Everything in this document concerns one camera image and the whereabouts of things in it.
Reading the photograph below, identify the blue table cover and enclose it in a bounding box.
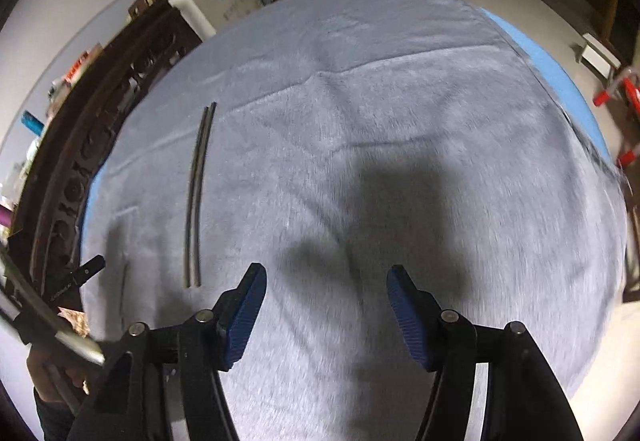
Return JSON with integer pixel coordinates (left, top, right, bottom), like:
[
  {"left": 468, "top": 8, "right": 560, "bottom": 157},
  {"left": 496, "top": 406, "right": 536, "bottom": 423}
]
[{"left": 482, "top": 8, "right": 612, "bottom": 163}]

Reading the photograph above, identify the small white stool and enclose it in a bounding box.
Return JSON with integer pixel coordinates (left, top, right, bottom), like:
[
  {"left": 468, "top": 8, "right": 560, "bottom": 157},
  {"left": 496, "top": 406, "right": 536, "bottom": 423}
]
[{"left": 577, "top": 33, "right": 620, "bottom": 84}]

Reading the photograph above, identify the person left hand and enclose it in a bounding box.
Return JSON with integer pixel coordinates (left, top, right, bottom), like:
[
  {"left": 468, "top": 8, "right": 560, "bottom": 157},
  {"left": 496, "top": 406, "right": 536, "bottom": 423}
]
[{"left": 24, "top": 313, "right": 87, "bottom": 409}]

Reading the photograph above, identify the grey towel cloth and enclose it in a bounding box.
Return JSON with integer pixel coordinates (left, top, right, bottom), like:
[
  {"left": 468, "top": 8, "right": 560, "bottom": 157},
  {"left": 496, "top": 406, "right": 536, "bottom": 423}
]
[{"left": 81, "top": 0, "right": 627, "bottom": 440}]

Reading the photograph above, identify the dark wooden chopstick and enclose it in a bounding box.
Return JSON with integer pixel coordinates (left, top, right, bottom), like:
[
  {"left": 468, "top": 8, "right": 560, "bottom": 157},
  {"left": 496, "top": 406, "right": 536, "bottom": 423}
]
[{"left": 1, "top": 245, "right": 105, "bottom": 366}]

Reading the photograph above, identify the carved dark wooden furniture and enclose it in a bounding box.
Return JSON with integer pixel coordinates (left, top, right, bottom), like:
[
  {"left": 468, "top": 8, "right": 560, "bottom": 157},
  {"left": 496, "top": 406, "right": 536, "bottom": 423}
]
[{"left": 8, "top": 0, "right": 201, "bottom": 295}]

